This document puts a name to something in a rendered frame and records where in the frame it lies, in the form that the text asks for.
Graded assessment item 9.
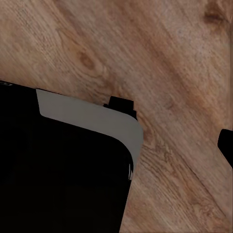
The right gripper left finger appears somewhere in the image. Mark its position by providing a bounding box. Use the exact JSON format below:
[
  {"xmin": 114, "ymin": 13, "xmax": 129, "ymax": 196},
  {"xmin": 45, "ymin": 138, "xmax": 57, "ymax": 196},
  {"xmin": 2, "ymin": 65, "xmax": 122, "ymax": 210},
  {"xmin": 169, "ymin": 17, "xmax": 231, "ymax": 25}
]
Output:
[{"xmin": 0, "ymin": 129, "xmax": 25, "ymax": 187}]

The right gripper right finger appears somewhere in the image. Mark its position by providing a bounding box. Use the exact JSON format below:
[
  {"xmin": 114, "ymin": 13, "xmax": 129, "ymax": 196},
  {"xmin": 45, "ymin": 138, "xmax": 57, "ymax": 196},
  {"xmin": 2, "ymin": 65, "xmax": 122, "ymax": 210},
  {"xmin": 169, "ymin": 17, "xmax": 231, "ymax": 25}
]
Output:
[{"xmin": 217, "ymin": 129, "xmax": 233, "ymax": 168}]

